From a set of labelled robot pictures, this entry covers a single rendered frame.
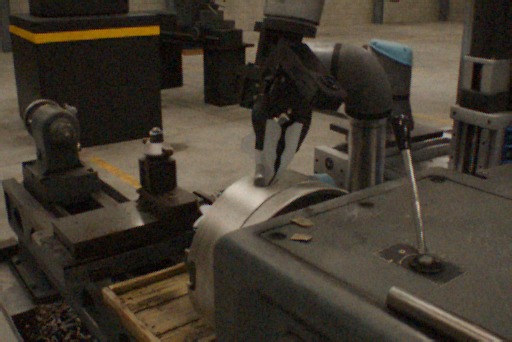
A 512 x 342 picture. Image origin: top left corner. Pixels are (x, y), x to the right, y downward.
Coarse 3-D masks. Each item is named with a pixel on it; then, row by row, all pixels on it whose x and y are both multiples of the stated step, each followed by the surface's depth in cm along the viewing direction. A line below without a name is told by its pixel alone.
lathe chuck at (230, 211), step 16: (288, 176) 91; (304, 176) 92; (224, 192) 90; (240, 192) 88; (256, 192) 87; (272, 192) 85; (224, 208) 87; (240, 208) 85; (256, 208) 84; (208, 224) 87; (224, 224) 85; (240, 224) 83; (192, 240) 89; (208, 240) 86; (192, 256) 88; (208, 256) 85; (208, 272) 84; (192, 288) 90; (208, 288) 85; (192, 304) 92; (208, 304) 86; (208, 320) 89
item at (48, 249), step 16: (32, 240) 146; (48, 240) 138; (144, 240) 139; (160, 240) 140; (176, 240) 143; (48, 256) 135; (64, 256) 130; (96, 256) 130; (112, 256) 133; (128, 256) 135; (144, 256) 138; (160, 256) 141; (64, 272) 126; (80, 272) 128; (96, 272) 130; (112, 272) 134
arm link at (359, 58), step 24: (360, 48) 105; (360, 72) 103; (384, 72) 107; (360, 96) 105; (384, 96) 106; (360, 120) 108; (384, 120) 109; (360, 144) 111; (384, 144) 113; (360, 168) 114
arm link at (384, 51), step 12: (372, 48) 143; (384, 48) 140; (396, 48) 140; (408, 48) 142; (384, 60) 141; (396, 60) 140; (408, 60) 142; (396, 72) 141; (408, 72) 143; (396, 84) 142; (408, 84) 144
